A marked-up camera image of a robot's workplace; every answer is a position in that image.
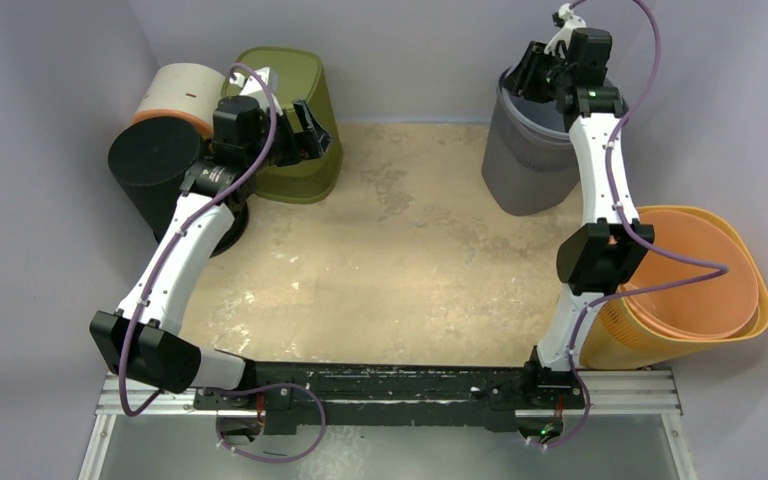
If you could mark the orange smooth bucket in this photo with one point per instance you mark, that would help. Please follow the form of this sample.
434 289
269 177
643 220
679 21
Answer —
712 309

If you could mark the dark grey mesh bin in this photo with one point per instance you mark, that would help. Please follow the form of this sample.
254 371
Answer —
526 173

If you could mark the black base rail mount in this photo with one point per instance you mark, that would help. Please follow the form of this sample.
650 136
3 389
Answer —
287 395

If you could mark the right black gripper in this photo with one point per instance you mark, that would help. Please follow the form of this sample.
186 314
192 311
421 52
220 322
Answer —
542 72

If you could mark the olive green waste bin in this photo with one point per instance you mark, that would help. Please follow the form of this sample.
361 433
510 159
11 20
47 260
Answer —
300 75

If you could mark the black ribbed waste bin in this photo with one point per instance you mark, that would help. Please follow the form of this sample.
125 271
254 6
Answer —
157 159

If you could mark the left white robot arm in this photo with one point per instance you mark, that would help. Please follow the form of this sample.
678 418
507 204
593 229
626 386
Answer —
140 340

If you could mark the cream three-drawer mini cabinet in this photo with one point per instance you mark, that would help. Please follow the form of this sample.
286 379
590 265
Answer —
186 91

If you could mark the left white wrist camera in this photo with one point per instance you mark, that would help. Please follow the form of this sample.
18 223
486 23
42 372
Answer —
245 84

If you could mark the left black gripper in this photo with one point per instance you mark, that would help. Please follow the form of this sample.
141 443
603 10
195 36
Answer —
297 134

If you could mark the yellow mesh waste bin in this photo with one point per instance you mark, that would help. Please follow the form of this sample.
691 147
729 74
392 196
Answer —
618 340

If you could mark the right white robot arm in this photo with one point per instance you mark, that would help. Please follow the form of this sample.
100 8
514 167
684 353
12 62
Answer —
602 253

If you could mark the light grey smooth bucket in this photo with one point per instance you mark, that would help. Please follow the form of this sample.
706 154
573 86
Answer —
538 118

